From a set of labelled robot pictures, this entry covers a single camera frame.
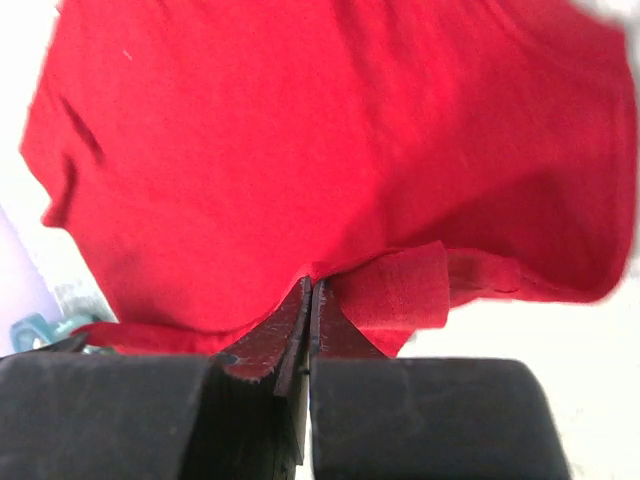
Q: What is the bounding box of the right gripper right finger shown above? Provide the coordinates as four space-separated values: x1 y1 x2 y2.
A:
309 282 570 479

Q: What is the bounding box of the teal plastic basket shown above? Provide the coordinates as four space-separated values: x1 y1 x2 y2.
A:
9 313 100 353

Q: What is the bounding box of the red t shirt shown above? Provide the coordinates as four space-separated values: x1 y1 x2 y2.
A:
21 1 637 355

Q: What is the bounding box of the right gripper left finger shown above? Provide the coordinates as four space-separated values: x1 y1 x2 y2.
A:
1 278 311 479

